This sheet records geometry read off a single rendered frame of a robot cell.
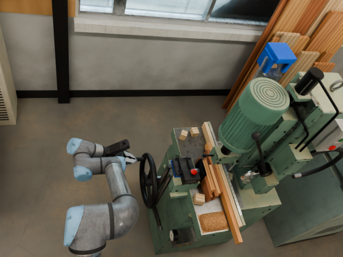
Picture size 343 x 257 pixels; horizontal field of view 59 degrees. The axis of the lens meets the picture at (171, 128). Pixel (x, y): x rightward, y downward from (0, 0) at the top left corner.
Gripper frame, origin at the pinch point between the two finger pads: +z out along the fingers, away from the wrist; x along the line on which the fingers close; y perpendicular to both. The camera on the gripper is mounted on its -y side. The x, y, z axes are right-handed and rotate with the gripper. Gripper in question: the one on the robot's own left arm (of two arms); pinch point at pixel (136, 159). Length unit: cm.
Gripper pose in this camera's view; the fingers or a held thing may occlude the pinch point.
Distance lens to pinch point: 156.8
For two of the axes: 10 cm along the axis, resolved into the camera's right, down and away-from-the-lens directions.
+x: 2.2, 7.8, -5.9
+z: 7.2, 2.8, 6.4
